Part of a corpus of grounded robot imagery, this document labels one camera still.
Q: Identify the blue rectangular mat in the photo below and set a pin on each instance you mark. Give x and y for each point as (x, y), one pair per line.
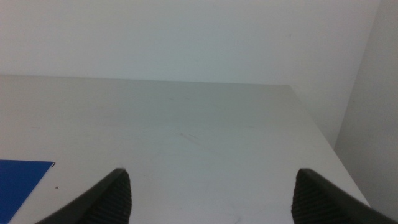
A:
(18, 183)

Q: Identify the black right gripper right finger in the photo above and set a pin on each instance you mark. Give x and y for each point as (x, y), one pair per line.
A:
(317, 202)

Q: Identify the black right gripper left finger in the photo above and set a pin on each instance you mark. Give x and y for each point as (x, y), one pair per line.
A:
(105, 202)

